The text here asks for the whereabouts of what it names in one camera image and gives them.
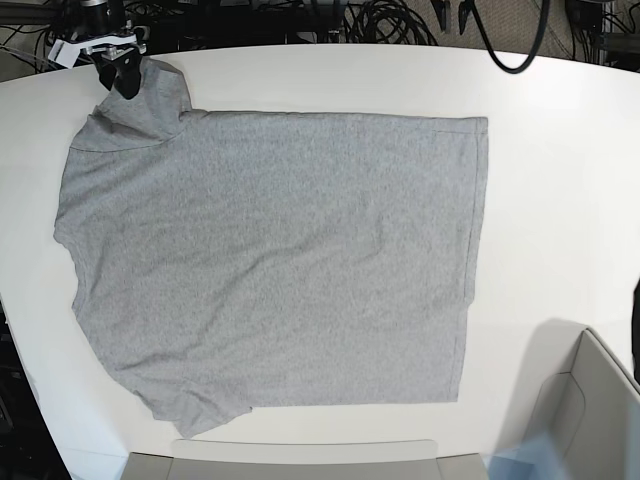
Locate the thick black hanging cable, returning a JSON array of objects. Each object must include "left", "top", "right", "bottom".
[{"left": 464, "top": 0, "right": 554, "bottom": 76}]

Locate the blue cloth bottom corner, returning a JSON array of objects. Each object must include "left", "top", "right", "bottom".
[{"left": 484, "top": 434, "right": 571, "bottom": 480}]

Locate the grey T-shirt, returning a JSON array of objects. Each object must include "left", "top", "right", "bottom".
[{"left": 54, "top": 60, "right": 489, "bottom": 437}]

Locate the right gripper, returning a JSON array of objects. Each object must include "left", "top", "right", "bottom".
[{"left": 76, "top": 27, "right": 147, "bottom": 99}]

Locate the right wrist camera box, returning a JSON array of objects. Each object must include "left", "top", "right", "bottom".
[{"left": 48, "top": 39, "right": 80, "bottom": 69}]

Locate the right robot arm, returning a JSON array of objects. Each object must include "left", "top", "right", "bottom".
[{"left": 48, "top": 0, "right": 147, "bottom": 100}]

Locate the white bin right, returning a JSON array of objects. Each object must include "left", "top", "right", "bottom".
[{"left": 527, "top": 329, "right": 639, "bottom": 479}]

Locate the grey bin bottom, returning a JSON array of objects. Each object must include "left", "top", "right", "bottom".
[{"left": 122, "top": 440, "right": 488, "bottom": 479}]

